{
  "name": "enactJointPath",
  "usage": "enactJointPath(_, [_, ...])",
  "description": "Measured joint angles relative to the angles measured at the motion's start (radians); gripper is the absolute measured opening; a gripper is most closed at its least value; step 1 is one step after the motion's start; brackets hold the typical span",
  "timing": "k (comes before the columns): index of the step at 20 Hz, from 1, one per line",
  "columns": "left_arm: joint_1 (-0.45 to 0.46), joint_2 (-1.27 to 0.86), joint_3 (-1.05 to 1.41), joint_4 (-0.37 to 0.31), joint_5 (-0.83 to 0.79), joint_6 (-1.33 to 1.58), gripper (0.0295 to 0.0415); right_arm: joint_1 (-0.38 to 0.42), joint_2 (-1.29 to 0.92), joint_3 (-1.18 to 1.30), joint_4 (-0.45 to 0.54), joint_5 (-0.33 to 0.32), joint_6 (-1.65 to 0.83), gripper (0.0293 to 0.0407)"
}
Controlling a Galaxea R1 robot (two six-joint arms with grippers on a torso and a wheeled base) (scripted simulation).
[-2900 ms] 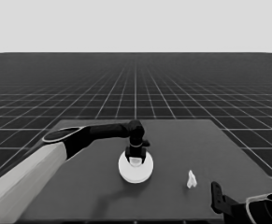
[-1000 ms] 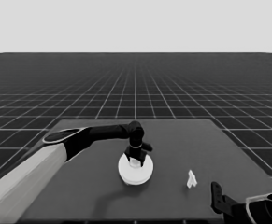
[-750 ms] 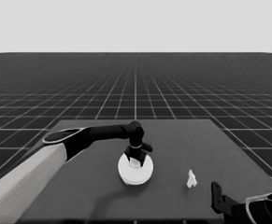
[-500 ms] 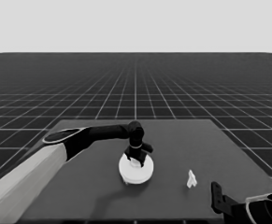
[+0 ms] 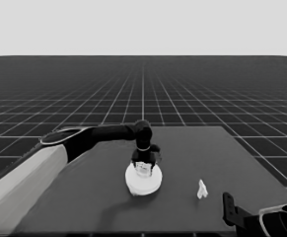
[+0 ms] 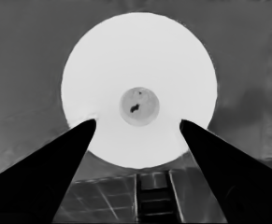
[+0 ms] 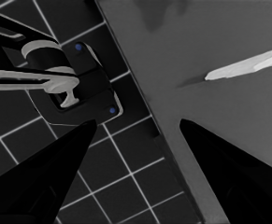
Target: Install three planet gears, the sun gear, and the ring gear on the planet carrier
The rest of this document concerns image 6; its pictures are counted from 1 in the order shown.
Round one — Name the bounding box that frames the large thick white disc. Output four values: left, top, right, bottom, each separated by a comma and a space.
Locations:
60, 11, 219, 170

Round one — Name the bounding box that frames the dark robot body block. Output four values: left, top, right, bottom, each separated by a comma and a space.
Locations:
52, 160, 228, 224

